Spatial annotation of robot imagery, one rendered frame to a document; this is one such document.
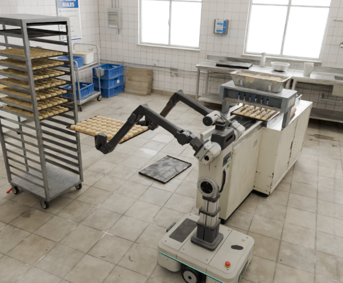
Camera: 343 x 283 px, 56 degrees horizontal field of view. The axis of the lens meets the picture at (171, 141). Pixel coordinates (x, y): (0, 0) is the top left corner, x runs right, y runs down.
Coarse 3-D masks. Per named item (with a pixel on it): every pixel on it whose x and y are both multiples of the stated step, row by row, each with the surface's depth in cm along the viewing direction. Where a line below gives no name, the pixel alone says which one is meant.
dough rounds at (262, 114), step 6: (240, 108) 359; (246, 108) 359; (252, 108) 365; (258, 108) 362; (264, 108) 363; (240, 114) 343; (246, 114) 342; (252, 114) 343; (258, 114) 347; (264, 114) 347; (270, 114) 344
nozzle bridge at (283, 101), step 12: (228, 84) 350; (228, 96) 354; (240, 96) 346; (252, 96) 339; (264, 96) 331; (276, 96) 316; (288, 96) 315; (228, 108) 372; (276, 108) 323; (288, 108) 322; (288, 120) 335
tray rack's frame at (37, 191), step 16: (0, 16) 273; (16, 16) 279; (32, 16) 286; (48, 16) 293; (0, 128) 327; (16, 176) 359; (32, 176) 361; (48, 176) 362; (64, 176) 363; (32, 192) 333; (64, 192) 339
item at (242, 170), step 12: (240, 144) 291; (252, 144) 319; (240, 156) 299; (252, 156) 329; (240, 168) 308; (252, 168) 340; (228, 180) 295; (240, 180) 317; (252, 180) 352; (228, 192) 299; (240, 192) 327; (228, 204) 307; (240, 204) 349; (228, 216) 317
